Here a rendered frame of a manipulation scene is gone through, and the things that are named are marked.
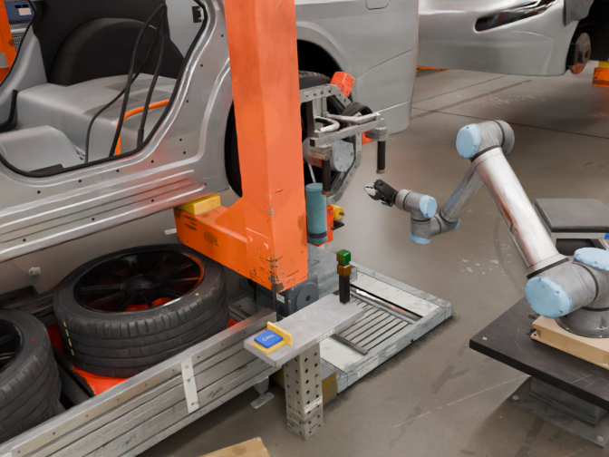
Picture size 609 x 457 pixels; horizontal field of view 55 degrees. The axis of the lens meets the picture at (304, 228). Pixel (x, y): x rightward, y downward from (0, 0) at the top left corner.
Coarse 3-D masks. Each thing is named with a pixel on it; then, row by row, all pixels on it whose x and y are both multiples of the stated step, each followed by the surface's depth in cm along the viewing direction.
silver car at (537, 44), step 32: (448, 0) 457; (480, 0) 439; (512, 0) 426; (544, 0) 421; (608, 0) 464; (448, 32) 454; (480, 32) 438; (512, 32) 429; (544, 32) 426; (576, 32) 502; (608, 32) 486; (448, 64) 468; (480, 64) 451; (512, 64) 441; (544, 64) 439; (576, 64) 470
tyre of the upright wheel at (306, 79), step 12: (300, 72) 254; (312, 72) 257; (300, 84) 252; (312, 84) 257; (228, 120) 254; (228, 132) 252; (228, 144) 253; (228, 156) 255; (228, 168) 258; (228, 180) 265; (240, 180) 257; (240, 192) 266
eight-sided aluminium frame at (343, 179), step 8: (312, 88) 252; (320, 88) 250; (328, 88) 252; (336, 88) 255; (304, 96) 244; (312, 96) 247; (320, 96) 250; (328, 96) 261; (336, 96) 257; (344, 96) 261; (336, 104) 265; (344, 104) 262; (352, 136) 277; (360, 136) 275; (352, 144) 279; (360, 144) 276; (360, 152) 278; (360, 160) 279; (352, 168) 277; (336, 176) 280; (344, 176) 277; (352, 176) 279; (336, 184) 279; (344, 184) 277; (336, 192) 275; (304, 200) 268; (328, 200) 272; (336, 200) 275
